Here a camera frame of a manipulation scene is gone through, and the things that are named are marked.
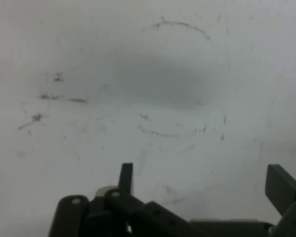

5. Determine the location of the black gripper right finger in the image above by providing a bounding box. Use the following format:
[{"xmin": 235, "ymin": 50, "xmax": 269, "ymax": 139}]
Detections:
[{"xmin": 264, "ymin": 164, "xmax": 296, "ymax": 237}]

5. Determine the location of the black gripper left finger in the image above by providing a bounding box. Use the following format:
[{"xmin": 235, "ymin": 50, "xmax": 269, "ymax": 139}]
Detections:
[{"xmin": 48, "ymin": 162, "xmax": 199, "ymax": 237}]

